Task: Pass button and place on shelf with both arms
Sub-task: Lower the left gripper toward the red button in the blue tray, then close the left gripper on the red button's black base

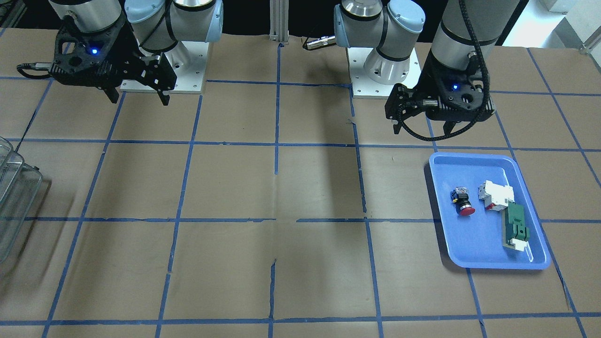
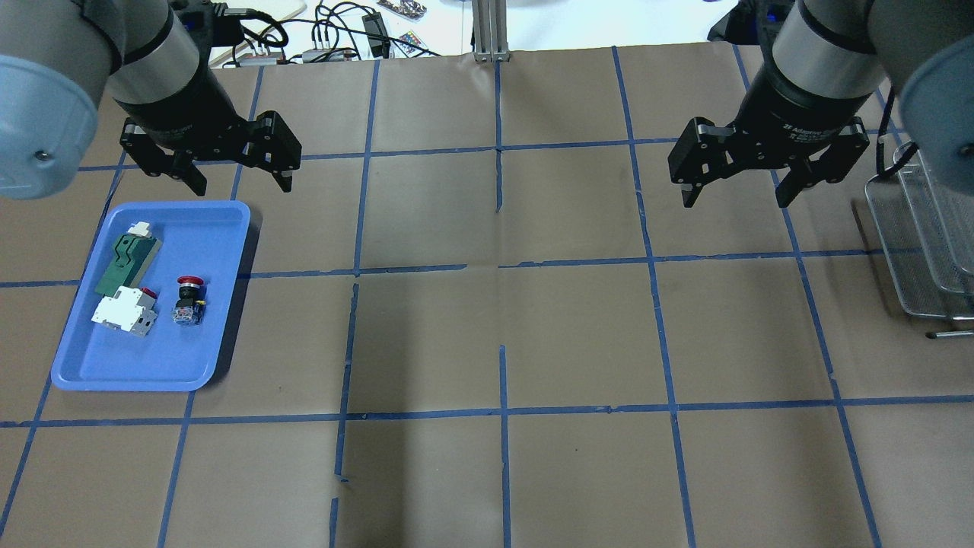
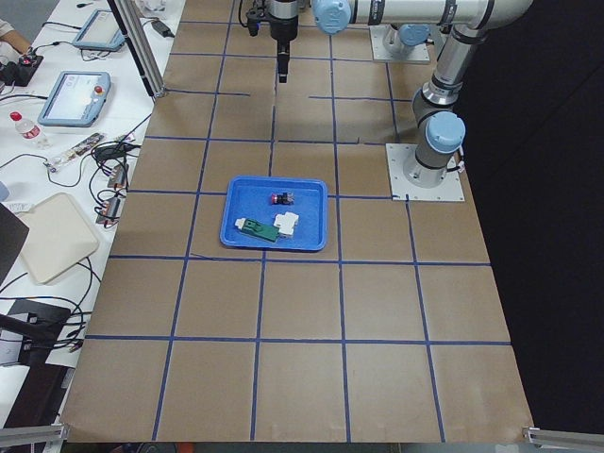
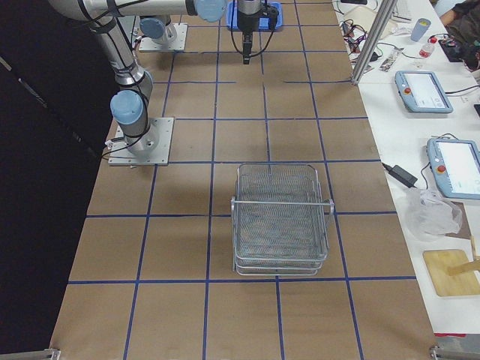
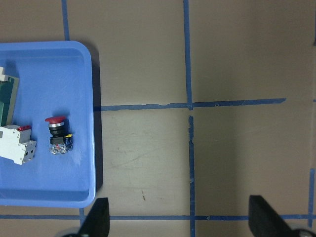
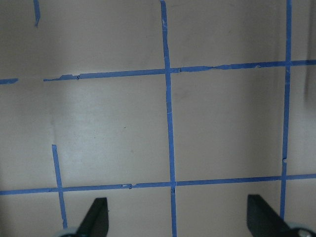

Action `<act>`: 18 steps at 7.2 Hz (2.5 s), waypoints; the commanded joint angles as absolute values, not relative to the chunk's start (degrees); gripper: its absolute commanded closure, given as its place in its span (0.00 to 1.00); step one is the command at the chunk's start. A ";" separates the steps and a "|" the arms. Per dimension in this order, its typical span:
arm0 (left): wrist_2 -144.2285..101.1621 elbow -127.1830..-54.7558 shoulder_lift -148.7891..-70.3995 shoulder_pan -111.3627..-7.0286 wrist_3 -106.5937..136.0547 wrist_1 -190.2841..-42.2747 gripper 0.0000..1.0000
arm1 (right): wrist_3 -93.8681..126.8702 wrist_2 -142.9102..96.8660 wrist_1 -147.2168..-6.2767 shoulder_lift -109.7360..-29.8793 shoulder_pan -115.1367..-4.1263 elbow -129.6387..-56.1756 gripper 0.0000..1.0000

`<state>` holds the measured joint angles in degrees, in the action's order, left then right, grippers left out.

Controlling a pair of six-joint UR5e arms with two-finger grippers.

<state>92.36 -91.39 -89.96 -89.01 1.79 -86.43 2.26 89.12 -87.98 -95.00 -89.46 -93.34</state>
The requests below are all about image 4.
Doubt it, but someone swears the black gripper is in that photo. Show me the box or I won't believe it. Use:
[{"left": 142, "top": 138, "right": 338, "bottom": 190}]
[{"left": 237, "top": 0, "right": 260, "bottom": 65}]

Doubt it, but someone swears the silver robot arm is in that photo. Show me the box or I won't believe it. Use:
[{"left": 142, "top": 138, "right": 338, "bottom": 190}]
[
  {"left": 139, "top": 15, "right": 177, "bottom": 44},
  {"left": 50, "top": 1, "right": 277, "bottom": 165}
]

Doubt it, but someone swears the blue plastic tray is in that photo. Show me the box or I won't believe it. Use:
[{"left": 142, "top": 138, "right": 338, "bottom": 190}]
[{"left": 224, "top": 1, "right": 284, "bottom": 32}]

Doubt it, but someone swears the far teach pendant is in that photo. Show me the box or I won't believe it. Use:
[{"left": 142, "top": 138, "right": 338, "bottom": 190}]
[{"left": 394, "top": 70, "right": 453, "bottom": 114}]

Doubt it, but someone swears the teach pendant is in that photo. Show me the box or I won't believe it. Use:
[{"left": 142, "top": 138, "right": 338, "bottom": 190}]
[
  {"left": 394, "top": 70, "right": 453, "bottom": 114},
  {"left": 427, "top": 138, "right": 479, "bottom": 200}
]

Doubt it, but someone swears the plastic water bottle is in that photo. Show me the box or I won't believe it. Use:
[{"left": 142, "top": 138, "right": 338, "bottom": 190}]
[{"left": 418, "top": 37, "right": 437, "bottom": 60}]

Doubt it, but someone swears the blue cup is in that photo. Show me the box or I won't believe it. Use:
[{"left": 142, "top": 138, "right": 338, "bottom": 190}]
[{"left": 410, "top": 18, "right": 431, "bottom": 42}]

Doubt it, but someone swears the black power adapter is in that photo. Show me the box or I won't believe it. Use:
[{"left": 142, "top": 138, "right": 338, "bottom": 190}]
[{"left": 387, "top": 165, "right": 418, "bottom": 188}]

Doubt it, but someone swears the near teach pendant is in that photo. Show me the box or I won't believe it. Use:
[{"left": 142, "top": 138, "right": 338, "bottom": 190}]
[{"left": 427, "top": 138, "right": 479, "bottom": 200}]

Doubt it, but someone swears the clear plastic bag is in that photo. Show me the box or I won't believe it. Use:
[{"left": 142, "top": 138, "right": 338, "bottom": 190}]
[{"left": 405, "top": 188, "right": 463, "bottom": 236}]

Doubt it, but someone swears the wooden board stand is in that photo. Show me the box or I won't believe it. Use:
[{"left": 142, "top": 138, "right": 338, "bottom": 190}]
[{"left": 423, "top": 236, "right": 479, "bottom": 297}]

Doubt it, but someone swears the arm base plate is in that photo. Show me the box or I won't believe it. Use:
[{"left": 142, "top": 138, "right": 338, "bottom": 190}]
[
  {"left": 107, "top": 118, "right": 174, "bottom": 166},
  {"left": 139, "top": 18, "right": 188, "bottom": 53}
]

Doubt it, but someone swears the aluminium frame post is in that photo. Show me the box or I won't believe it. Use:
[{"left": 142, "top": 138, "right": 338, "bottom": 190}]
[{"left": 351, "top": 0, "right": 397, "bottom": 86}]

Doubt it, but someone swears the silver wire mesh shelf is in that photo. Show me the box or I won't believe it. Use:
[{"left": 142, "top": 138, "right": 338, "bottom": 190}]
[{"left": 231, "top": 163, "right": 334, "bottom": 276}]

